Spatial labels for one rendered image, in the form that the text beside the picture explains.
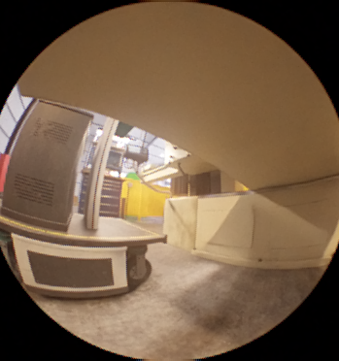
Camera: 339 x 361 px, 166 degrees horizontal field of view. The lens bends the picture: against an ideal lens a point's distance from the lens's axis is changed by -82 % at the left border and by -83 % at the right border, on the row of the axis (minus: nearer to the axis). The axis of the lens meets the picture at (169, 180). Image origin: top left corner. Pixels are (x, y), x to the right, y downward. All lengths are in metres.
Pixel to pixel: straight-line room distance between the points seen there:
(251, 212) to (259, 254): 0.35
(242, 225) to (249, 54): 0.97
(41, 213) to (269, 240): 1.25
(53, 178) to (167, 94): 0.47
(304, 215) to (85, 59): 1.10
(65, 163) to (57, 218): 0.21
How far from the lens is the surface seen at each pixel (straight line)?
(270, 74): 0.18
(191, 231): 1.25
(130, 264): 0.64
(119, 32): 0.15
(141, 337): 0.51
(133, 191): 3.58
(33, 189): 0.54
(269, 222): 0.97
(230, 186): 1.70
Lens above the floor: 0.46
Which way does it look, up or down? 14 degrees up
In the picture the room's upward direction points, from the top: 3 degrees clockwise
